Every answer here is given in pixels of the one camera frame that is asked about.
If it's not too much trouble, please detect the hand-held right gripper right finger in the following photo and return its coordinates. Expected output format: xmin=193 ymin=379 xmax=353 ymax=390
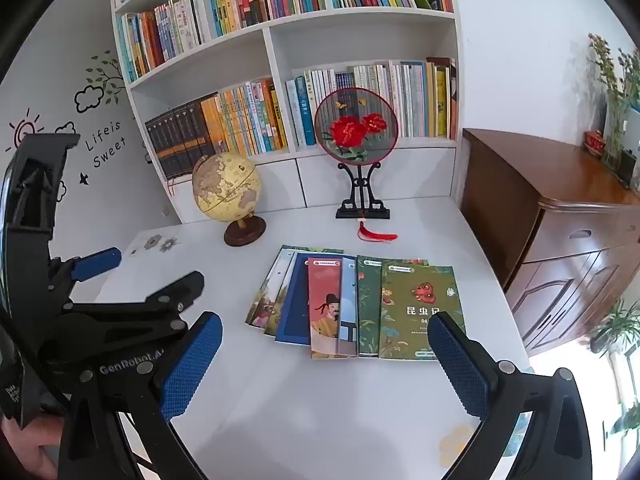
xmin=426 ymin=311 xmax=607 ymax=480

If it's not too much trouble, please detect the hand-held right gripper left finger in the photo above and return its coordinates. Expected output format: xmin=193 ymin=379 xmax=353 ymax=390
xmin=57 ymin=312 xmax=224 ymax=480

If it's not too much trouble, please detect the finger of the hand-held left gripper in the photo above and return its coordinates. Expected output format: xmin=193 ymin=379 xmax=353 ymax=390
xmin=62 ymin=270 xmax=206 ymax=323
xmin=47 ymin=246 xmax=123 ymax=288

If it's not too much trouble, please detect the green book with red bug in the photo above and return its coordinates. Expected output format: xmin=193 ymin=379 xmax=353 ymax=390
xmin=378 ymin=265 xmax=466 ymax=361

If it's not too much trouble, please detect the green book with brown beetle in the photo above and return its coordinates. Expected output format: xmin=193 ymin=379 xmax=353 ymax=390
xmin=356 ymin=255 xmax=431 ymax=358

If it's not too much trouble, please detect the blue book with eagle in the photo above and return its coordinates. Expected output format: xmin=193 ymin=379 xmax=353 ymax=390
xmin=274 ymin=252 xmax=346 ymax=346

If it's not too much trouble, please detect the light blue poetry book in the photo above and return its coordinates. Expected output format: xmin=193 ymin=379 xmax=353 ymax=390
xmin=339 ymin=256 xmax=359 ymax=356

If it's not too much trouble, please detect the red book with hatted man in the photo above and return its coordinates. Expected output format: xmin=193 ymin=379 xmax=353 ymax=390
xmin=307 ymin=256 xmax=346 ymax=361

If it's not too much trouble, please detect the green book with yellow flowers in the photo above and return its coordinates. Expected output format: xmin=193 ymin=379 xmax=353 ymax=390
xmin=280 ymin=245 xmax=346 ymax=256

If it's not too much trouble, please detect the person's left hand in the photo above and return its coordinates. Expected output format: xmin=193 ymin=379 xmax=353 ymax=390
xmin=0 ymin=411 xmax=62 ymax=480

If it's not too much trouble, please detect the yellow desk globe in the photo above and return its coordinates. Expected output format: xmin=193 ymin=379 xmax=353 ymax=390
xmin=192 ymin=152 xmax=268 ymax=248

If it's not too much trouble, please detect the red tassel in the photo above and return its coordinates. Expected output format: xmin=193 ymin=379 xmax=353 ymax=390
xmin=356 ymin=215 xmax=399 ymax=243

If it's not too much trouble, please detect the brown wooden cabinet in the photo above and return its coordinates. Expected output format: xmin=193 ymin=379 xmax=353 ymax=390
xmin=460 ymin=127 xmax=640 ymax=358

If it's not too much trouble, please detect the green potted plant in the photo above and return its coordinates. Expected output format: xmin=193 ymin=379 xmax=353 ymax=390
xmin=590 ymin=300 xmax=640 ymax=356

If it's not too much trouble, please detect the white bookshelf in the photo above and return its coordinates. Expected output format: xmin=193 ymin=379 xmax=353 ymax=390
xmin=110 ymin=0 xmax=463 ymax=226

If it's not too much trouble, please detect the round embroidered flower fan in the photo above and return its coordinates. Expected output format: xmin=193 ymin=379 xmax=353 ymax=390
xmin=313 ymin=87 xmax=401 ymax=166

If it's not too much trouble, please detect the black lettering wall decal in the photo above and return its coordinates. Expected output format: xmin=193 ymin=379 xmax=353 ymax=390
xmin=82 ymin=120 xmax=131 ymax=168

